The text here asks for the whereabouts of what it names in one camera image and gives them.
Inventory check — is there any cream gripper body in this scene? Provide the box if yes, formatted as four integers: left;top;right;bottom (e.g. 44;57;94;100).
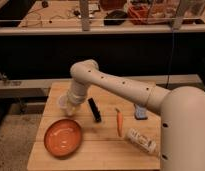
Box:
66;92;85;112

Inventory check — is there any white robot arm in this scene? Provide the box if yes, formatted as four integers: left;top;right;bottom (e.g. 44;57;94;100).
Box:
67;60;205;171

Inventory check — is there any black rectangular bar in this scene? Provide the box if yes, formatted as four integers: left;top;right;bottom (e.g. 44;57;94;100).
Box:
88;98;101;122

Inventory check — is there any orange carrot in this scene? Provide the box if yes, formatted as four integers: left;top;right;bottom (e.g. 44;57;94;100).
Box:
116;108;123;137

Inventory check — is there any blue sponge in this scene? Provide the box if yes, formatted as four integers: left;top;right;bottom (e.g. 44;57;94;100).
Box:
134;104;147;120

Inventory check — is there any black object on shelf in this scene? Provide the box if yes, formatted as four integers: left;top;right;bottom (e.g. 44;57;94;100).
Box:
103;10;128;26

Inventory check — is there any orange basket on shelf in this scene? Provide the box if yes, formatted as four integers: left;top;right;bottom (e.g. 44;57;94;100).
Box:
128;4;176;25

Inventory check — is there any grey metal post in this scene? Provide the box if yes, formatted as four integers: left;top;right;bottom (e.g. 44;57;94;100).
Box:
79;0;90;31

